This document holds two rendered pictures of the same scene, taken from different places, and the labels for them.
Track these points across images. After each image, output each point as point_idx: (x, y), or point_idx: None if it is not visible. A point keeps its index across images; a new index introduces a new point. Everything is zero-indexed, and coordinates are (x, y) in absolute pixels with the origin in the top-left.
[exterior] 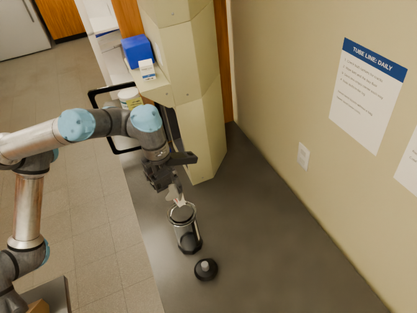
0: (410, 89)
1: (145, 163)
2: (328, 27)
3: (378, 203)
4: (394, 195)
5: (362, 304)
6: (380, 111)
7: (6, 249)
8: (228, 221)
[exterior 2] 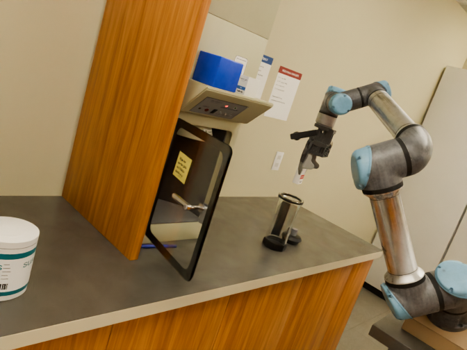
0: (273, 67)
1: (335, 130)
2: None
3: (255, 137)
4: (263, 125)
5: (264, 201)
6: (260, 83)
7: (427, 278)
8: (238, 226)
